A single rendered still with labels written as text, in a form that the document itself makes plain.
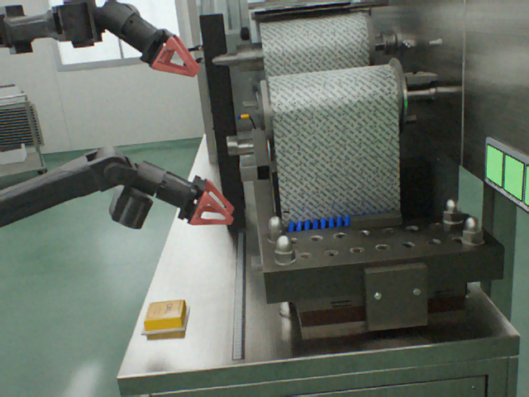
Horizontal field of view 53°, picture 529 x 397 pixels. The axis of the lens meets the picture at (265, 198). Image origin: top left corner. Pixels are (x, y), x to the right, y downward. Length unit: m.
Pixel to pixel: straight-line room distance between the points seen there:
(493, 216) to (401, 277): 0.47
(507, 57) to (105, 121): 6.29
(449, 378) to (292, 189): 0.43
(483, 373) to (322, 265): 0.32
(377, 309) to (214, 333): 0.29
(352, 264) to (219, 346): 0.27
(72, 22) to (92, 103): 5.81
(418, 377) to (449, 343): 0.08
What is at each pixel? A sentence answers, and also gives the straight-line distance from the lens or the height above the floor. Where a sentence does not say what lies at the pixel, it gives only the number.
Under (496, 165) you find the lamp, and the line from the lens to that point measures 0.85.
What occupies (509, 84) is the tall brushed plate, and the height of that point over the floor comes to 1.30.
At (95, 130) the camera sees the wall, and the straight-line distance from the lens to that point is 6.95.
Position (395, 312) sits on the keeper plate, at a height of 0.94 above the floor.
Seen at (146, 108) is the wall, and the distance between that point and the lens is 6.76.
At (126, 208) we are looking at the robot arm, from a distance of 1.05.
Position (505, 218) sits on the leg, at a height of 0.93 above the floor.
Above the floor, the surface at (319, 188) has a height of 1.10.
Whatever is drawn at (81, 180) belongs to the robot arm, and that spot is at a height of 1.18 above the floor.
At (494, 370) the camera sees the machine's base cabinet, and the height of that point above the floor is 0.84.
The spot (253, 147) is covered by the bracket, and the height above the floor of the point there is 1.17.
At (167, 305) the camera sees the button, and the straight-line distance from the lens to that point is 1.06.
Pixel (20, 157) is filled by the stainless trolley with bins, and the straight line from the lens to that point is 5.93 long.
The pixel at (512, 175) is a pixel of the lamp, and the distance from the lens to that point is 0.81.
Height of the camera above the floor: 1.43
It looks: 19 degrees down
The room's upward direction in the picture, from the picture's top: 6 degrees counter-clockwise
